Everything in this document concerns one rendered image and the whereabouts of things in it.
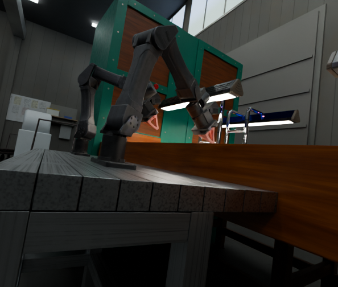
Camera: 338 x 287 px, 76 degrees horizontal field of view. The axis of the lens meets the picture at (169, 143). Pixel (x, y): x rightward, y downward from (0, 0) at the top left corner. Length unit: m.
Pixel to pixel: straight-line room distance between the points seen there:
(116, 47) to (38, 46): 8.96
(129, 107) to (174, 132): 1.20
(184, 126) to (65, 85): 8.60
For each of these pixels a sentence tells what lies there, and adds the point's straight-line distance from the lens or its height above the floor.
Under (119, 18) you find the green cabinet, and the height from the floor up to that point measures 1.61.
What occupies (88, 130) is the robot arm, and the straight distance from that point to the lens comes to 1.12.
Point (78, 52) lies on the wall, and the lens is 10.59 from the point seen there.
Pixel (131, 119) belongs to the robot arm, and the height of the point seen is 0.79.
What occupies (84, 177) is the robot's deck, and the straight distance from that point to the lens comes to 0.27.
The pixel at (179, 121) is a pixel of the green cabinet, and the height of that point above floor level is 1.04.
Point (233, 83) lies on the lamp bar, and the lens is 1.05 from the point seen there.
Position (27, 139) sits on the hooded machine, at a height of 0.73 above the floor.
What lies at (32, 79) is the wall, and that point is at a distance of 10.11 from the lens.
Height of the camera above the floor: 0.70
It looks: 5 degrees up
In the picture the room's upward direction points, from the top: 8 degrees clockwise
